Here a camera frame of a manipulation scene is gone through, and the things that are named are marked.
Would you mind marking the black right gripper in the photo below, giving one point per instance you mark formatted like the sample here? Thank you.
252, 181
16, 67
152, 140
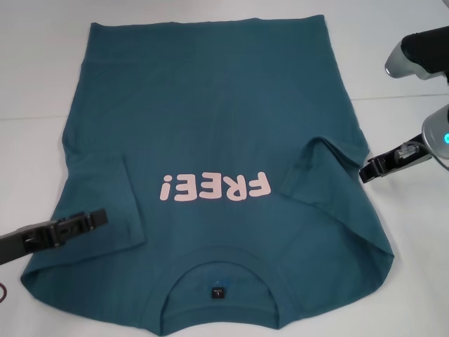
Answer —
408, 156

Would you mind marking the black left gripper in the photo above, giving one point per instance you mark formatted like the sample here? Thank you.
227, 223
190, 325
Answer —
24, 240

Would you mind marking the teal t-shirt with pink print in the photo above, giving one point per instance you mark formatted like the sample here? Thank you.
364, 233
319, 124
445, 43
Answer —
217, 123

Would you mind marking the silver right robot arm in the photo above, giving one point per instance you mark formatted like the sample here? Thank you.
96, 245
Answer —
438, 133

